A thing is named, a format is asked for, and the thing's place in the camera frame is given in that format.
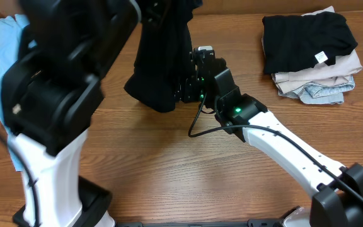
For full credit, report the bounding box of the folded light denim garment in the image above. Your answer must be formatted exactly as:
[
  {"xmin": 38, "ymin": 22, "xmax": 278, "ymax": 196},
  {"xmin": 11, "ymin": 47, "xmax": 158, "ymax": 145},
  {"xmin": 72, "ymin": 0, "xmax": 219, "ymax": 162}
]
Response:
[{"xmin": 275, "ymin": 75, "xmax": 355, "ymax": 105}]

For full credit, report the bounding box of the folded beige garment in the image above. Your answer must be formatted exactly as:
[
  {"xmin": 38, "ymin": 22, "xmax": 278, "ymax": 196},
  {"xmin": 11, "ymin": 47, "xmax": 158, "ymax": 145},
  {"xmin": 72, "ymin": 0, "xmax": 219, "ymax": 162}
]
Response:
[{"xmin": 271, "ymin": 8, "xmax": 362, "ymax": 83}]

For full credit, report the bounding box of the black t-shirt with logo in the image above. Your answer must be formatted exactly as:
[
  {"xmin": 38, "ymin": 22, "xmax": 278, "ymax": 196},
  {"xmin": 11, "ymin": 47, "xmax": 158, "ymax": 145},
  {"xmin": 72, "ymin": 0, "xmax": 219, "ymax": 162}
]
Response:
[{"xmin": 124, "ymin": 0, "xmax": 203, "ymax": 113}]

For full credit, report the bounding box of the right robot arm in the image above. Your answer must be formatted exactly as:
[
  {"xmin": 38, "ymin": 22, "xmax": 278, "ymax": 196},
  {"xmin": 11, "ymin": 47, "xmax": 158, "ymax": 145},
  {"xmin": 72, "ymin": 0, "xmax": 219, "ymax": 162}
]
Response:
[{"xmin": 182, "ymin": 46, "xmax": 363, "ymax": 227}]

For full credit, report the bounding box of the folded black garment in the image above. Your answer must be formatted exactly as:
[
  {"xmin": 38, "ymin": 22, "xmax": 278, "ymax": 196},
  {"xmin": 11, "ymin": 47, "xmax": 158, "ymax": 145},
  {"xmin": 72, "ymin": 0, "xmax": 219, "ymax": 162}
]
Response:
[{"xmin": 262, "ymin": 11, "xmax": 358, "ymax": 74}]

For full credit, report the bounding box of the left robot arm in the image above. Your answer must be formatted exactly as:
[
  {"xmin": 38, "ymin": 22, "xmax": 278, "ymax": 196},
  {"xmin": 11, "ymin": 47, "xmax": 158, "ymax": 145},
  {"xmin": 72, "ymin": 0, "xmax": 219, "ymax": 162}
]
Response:
[{"xmin": 1, "ymin": 0, "xmax": 171, "ymax": 226}]

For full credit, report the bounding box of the light blue printed t-shirt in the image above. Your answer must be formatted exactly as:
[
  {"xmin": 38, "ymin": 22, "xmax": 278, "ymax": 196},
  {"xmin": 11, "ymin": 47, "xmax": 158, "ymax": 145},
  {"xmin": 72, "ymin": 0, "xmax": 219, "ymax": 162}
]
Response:
[{"xmin": 0, "ymin": 13, "xmax": 39, "ymax": 172}]

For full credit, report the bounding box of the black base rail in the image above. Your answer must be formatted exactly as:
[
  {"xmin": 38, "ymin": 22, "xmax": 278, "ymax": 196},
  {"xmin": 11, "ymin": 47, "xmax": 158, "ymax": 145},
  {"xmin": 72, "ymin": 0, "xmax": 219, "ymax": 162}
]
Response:
[{"xmin": 115, "ymin": 218, "xmax": 283, "ymax": 227}]

